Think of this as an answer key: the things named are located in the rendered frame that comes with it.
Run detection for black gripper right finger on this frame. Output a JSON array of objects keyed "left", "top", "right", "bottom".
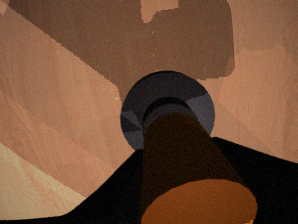
[{"left": 212, "top": 137, "right": 298, "bottom": 224}]

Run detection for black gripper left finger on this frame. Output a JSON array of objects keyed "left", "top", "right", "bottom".
[{"left": 0, "top": 149, "right": 144, "bottom": 224}]

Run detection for orange tapered knob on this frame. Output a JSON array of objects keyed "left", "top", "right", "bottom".
[{"left": 140, "top": 112, "right": 258, "bottom": 224}]

